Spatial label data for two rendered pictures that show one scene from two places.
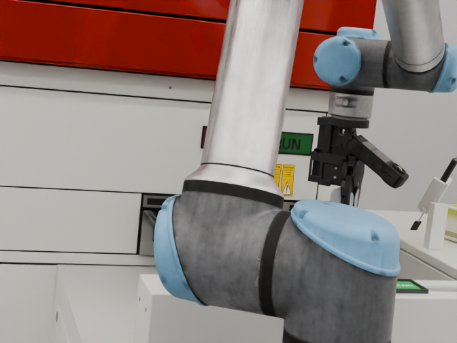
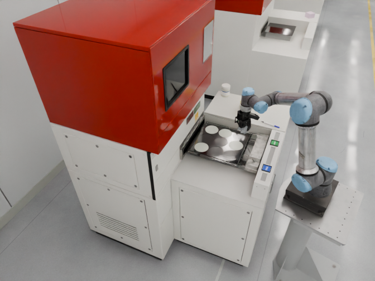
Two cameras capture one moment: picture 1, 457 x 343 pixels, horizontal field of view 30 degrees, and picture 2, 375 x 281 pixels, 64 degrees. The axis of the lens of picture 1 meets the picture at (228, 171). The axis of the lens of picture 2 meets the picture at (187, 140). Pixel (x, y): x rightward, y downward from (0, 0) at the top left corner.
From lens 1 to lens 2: 177 cm
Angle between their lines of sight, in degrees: 54
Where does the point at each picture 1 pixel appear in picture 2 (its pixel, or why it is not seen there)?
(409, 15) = not seen: hidden behind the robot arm
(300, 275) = (329, 178)
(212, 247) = (316, 183)
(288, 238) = (326, 173)
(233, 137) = (313, 163)
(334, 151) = (244, 118)
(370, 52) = (268, 102)
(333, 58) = (263, 108)
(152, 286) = (263, 184)
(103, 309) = (212, 185)
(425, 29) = not seen: hidden behind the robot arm
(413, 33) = not seen: hidden behind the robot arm
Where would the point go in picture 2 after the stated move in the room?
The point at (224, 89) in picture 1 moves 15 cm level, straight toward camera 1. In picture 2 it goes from (310, 155) to (340, 168)
